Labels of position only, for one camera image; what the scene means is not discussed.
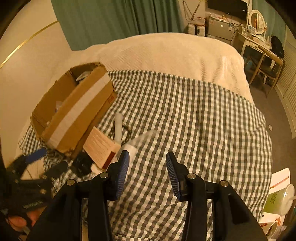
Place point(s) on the white oval vanity mirror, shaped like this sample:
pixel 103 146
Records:
pixel 257 22

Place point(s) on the small tan carton box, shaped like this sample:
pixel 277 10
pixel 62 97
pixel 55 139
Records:
pixel 101 148

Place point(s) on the grey cabinet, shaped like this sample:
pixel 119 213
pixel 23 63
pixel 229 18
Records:
pixel 219 30

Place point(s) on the green curtain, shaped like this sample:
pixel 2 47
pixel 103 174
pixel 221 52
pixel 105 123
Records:
pixel 87 23

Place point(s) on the white louvered closet door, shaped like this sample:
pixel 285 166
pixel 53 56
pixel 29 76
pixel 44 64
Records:
pixel 285 87

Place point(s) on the white tube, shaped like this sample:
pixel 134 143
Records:
pixel 118 128

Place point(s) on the checkered grey white cloth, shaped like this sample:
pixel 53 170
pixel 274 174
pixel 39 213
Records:
pixel 215 133

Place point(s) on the wooden dressing table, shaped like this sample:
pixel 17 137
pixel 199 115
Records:
pixel 268 66

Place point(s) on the black bag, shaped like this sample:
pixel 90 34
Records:
pixel 276 47

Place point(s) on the black flat television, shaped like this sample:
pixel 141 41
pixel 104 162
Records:
pixel 235 8

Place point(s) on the cream white bed blanket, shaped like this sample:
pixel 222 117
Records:
pixel 183 55

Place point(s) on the brown cardboard box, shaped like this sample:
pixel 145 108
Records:
pixel 74 104

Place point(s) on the person's left hand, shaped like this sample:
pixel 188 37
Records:
pixel 18 223

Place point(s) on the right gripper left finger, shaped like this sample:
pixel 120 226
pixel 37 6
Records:
pixel 117 174

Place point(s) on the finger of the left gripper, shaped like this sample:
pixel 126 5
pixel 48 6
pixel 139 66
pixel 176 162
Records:
pixel 55 171
pixel 21 162

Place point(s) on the white plastic bottle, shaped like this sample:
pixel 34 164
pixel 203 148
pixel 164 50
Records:
pixel 131 147

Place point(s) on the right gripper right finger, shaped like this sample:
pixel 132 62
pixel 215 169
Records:
pixel 178 175

